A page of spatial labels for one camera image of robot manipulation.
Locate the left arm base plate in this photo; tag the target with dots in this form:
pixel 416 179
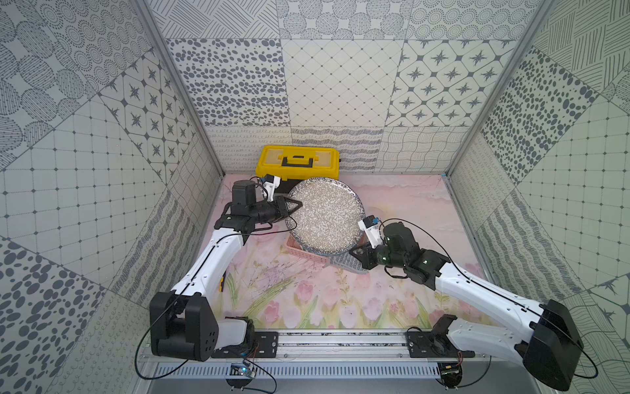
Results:
pixel 256 345

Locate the aluminium mounting rail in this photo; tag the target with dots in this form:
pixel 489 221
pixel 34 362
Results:
pixel 390 345

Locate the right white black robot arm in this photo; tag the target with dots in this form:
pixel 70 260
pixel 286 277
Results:
pixel 542 338

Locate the yellow black toolbox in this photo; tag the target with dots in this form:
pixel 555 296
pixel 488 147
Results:
pixel 298 163

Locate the speckled silver plate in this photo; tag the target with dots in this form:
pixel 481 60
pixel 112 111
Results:
pixel 328 220

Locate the pink plastic basket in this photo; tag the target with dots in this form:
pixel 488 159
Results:
pixel 296 250

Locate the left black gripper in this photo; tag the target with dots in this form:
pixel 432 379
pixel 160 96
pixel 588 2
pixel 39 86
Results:
pixel 277 209

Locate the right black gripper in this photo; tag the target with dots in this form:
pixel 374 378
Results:
pixel 363 257

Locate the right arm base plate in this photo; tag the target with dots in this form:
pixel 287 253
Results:
pixel 427 345

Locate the right black module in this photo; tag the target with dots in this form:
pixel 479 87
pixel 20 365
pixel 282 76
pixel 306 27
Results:
pixel 450 375

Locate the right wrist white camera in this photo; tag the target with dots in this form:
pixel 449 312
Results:
pixel 370 226

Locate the left circuit board module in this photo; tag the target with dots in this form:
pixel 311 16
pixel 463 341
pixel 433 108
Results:
pixel 240 375

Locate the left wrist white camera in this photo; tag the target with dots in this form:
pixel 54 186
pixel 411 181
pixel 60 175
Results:
pixel 270 183

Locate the wrist white camera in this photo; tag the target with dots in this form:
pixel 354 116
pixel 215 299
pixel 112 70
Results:
pixel 370 226
pixel 270 183

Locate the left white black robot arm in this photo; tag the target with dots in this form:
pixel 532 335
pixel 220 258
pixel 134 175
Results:
pixel 183 324

